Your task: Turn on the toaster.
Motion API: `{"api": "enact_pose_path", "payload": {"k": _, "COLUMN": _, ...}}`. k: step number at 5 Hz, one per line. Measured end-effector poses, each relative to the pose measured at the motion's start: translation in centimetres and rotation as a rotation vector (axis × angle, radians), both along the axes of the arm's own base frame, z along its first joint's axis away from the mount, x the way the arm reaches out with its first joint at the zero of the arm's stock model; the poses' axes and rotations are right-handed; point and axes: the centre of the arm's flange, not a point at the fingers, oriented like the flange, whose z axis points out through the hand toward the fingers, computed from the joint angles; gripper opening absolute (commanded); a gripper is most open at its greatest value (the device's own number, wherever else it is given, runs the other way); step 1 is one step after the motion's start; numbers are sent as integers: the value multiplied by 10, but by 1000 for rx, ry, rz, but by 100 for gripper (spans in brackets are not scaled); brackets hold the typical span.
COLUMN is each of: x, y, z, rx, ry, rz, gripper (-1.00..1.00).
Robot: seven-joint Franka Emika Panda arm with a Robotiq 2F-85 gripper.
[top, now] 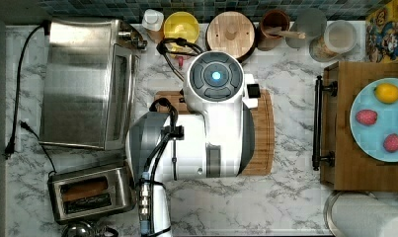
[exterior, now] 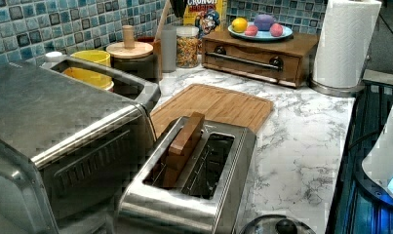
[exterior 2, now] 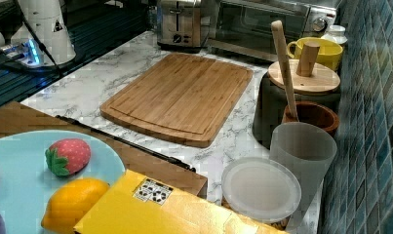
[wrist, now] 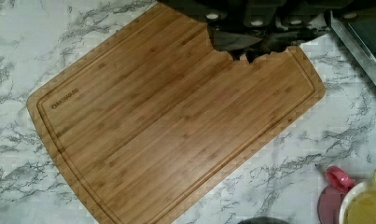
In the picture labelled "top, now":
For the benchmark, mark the yellow bowl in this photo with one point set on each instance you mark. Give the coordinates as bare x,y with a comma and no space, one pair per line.
181,25

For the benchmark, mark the wooden tray with black handle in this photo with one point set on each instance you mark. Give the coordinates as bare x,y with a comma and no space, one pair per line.
336,156

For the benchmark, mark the red strawberry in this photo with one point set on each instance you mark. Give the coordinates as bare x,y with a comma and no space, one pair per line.
366,117
390,143

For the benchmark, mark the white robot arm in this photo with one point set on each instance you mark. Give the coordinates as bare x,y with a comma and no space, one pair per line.
214,76

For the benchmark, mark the upper red strawberry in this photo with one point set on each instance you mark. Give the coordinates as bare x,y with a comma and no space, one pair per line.
366,117

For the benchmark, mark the white capped bottle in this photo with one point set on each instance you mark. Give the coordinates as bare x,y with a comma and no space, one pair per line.
152,22

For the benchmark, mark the stainless steel toaster oven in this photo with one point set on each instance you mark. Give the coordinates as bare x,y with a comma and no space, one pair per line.
89,84

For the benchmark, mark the metal kettle top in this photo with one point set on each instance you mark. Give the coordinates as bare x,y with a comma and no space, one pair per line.
88,229

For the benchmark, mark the stainless steel two-slot toaster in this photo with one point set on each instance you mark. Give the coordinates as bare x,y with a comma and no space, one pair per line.
117,198

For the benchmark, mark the colourful cereal box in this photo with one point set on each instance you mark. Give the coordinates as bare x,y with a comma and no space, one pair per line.
381,34

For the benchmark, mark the yellow lemon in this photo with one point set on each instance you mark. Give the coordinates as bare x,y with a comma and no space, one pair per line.
386,93

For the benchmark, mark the grey glass jar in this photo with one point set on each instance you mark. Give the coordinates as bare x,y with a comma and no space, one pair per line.
312,22

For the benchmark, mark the wooden spoon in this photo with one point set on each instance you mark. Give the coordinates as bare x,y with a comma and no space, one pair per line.
288,34

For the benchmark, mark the toast slice in toaster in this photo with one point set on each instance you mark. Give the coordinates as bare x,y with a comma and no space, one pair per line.
84,190

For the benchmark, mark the bamboo cutting board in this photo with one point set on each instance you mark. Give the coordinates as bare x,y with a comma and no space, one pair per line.
262,138

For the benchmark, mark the brown wooden utensil cup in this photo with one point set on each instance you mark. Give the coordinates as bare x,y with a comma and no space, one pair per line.
269,27

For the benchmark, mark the round wooden lid jar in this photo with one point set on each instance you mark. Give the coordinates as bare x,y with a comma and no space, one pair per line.
233,33

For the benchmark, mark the clear plastic lidded container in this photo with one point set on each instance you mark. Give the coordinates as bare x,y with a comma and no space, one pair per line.
339,38

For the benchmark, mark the lower red strawberry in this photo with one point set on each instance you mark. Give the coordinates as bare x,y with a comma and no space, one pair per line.
390,143

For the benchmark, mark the light blue plate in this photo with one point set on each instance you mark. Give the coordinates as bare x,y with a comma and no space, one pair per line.
370,138

